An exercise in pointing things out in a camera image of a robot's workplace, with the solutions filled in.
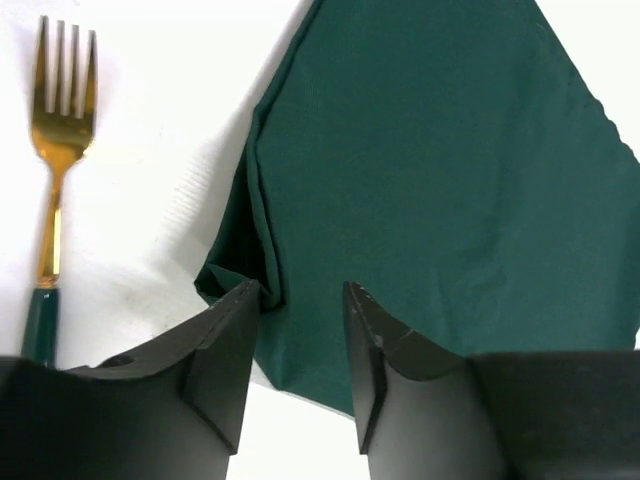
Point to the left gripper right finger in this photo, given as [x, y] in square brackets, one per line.
[423, 412]

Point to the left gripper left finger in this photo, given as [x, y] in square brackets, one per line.
[170, 408]

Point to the dark green cloth napkin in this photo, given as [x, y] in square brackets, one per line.
[448, 157]

